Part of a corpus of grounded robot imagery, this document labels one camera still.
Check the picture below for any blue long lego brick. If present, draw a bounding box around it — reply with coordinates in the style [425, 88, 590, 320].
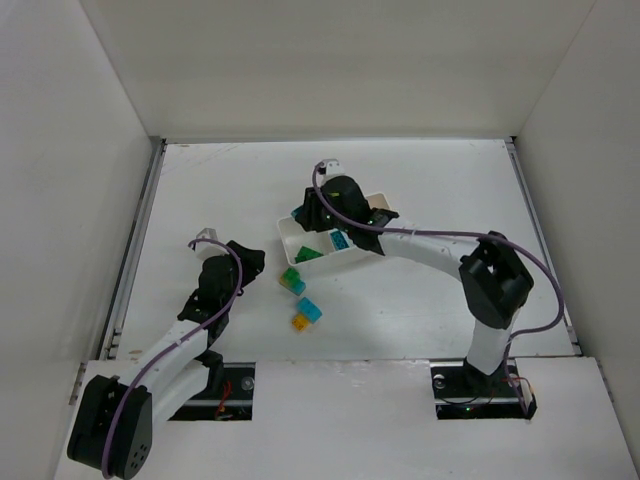
[329, 230, 350, 251]

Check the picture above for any green lego brick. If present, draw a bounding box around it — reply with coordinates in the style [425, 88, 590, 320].
[294, 246, 323, 264]

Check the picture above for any orange lego brick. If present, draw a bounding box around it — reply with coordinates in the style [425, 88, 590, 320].
[291, 313, 312, 333]

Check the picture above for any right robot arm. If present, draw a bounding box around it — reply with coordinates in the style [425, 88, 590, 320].
[292, 175, 534, 376]

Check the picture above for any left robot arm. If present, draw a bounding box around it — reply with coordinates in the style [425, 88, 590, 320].
[66, 237, 266, 479]

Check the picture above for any white divided container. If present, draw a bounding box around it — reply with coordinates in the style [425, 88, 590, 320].
[276, 216, 385, 279]

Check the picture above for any green yellow blue lego stack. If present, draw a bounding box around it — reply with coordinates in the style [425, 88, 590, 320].
[279, 267, 306, 296]

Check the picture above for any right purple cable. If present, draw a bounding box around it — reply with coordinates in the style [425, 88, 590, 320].
[312, 162, 566, 416]

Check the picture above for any purple cable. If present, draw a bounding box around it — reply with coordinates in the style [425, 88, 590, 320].
[312, 162, 566, 416]
[99, 238, 245, 480]

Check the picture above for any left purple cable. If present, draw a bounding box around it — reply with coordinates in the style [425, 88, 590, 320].
[99, 238, 245, 480]

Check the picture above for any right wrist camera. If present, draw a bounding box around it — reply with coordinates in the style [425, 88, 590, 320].
[318, 159, 345, 182]

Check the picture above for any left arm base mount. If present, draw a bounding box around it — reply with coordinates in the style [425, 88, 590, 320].
[170, 350, 256, 422]

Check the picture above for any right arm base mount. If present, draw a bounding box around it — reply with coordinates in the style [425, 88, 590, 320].
[430, 360, 538, 420]

